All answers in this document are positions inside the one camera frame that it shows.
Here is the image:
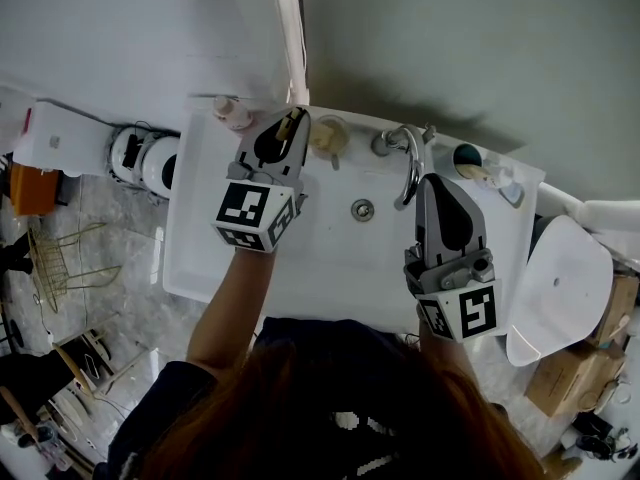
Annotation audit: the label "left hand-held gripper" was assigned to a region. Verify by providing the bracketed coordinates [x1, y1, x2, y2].
[212, 108, 312, 255]

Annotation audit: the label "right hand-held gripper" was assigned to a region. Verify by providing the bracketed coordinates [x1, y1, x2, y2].
[403, 173, 504, 343]

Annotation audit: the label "brown paper packet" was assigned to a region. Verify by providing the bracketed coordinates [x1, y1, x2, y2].
[457, 163, 502, 190]

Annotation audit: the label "beige cup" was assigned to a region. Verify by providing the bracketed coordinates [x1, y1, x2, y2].
[309, 114, 352, 172]

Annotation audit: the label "dark green round container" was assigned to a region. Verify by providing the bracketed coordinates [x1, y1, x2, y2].
[452, 142, 485, 170]

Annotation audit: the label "person's left forearm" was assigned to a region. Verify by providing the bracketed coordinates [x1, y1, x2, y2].
[185, 245, 279, 384]

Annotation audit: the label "person's right forearm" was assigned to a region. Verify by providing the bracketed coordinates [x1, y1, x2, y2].
[417, 317, 481, 394]

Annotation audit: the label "tan packet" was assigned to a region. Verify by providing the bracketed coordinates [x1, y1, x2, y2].
[313, 121, 342, 150]

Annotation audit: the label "pink pump bottle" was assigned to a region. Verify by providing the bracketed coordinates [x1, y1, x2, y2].
[212, 95, 254, 132]

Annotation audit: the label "chrome faucet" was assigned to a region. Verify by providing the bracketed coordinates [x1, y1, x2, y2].
[370, 123, 437, 212]

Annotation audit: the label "clear plastic packet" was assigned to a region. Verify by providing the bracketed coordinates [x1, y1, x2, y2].
[498, 177, 527, 210]

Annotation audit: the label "metal sink drain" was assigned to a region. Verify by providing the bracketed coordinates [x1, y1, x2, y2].
[350, 197, 375, 223]

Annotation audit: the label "white ceramic sink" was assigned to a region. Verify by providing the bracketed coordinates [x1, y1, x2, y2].
[162, 95, 549, 340]

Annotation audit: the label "white round appliance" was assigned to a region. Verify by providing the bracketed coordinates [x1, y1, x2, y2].
[106, 125, 182, 200]

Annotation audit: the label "white toilet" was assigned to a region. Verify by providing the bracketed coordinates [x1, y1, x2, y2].
[504, 181, 640, 368]

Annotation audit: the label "cardboard box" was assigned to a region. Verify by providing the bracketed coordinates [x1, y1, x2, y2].
[524, 340, 627, 418]
[593, 272, 640, 349]

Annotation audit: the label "white box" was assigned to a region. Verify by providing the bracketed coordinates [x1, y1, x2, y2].
[12, 99, 117, 178]

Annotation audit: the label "orange box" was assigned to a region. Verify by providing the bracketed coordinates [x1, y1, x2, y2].
[9, 162, 62, 217]

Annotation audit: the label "person's dark shirt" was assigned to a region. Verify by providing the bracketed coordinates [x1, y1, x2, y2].
[107, 316, 501, 480]

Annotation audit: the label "black cables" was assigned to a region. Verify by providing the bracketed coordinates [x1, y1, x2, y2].
[573, 411, 640, 463]

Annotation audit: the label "wooden handle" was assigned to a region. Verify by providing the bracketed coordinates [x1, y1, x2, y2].
[51, 341, 95, 397]
[0, 385, 40, 443]

